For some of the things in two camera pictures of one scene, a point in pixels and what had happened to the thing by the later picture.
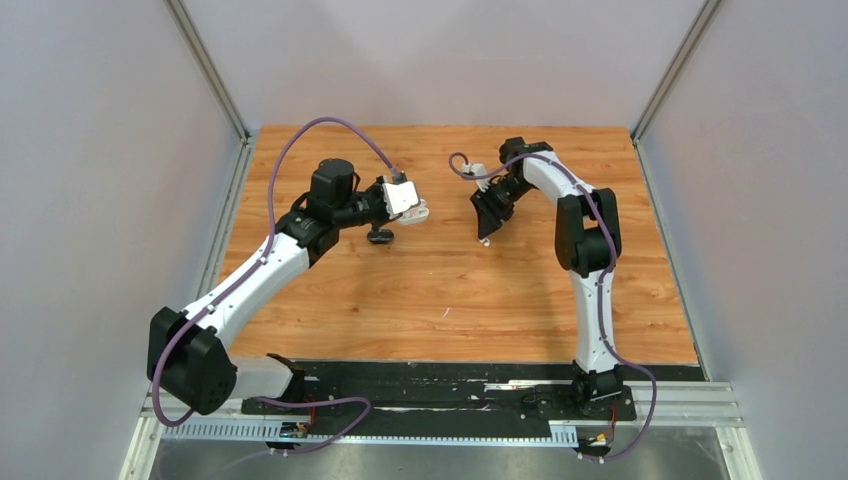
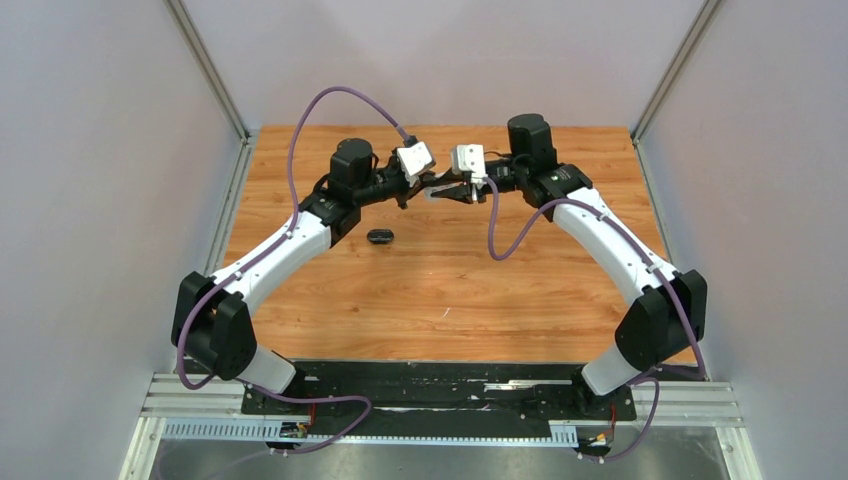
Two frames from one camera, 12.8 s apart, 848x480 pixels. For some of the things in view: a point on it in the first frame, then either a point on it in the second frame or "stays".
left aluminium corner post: (207, 68) stays
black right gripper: (491, 213) -> (461, 193)
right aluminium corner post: (706, 12) stays
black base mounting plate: (523, 388) stays
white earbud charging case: (416, 215) -> (431, 189)
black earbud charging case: (380, 236) stays
